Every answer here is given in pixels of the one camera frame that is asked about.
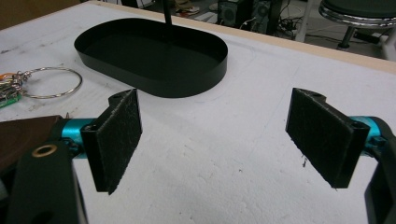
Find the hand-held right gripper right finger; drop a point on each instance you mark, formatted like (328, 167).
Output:
(323, 137)

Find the black computer tower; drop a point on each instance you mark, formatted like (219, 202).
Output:
(264, 14)
(232, 12)

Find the chrome stool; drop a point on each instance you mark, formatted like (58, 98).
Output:
(358, 14)

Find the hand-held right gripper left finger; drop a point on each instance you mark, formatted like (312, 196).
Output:
(115, 140)

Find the white stand leg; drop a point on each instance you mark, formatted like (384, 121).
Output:
(303, 21)

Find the black oval tray stand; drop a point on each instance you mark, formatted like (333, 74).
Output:
(155, 82)

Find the brown leather zip pouch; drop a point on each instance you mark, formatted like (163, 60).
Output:
(25, 133)

